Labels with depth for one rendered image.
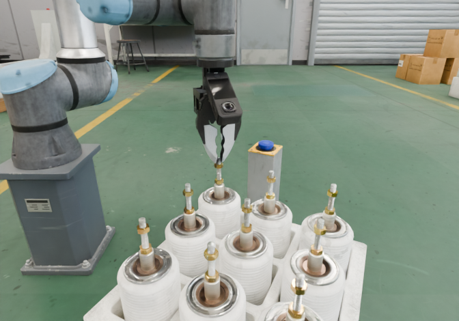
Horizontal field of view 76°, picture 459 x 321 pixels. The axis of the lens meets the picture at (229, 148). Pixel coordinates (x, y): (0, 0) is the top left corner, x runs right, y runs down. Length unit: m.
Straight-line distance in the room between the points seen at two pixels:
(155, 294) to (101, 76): 0.57
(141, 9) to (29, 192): 0.51
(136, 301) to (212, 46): 0.43
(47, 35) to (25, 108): 3.32
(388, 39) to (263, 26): 2.21
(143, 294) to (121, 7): 0.42
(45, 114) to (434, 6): 6.19
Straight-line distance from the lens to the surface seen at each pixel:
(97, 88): 0.85
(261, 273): 0.53
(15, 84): 0.78
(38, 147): 0.80
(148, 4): 0.55
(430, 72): 4.21
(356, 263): 0.66
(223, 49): 0.55
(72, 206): 0.83
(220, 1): 0.55
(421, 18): 6.36
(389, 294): 0.89
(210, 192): 0.68
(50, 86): 0.78
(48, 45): 4.03
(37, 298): 0.92
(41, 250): 0.93
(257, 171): 0.76
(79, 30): 0.84
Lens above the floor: 0.60
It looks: 22 degrees down
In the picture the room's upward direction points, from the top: straight up
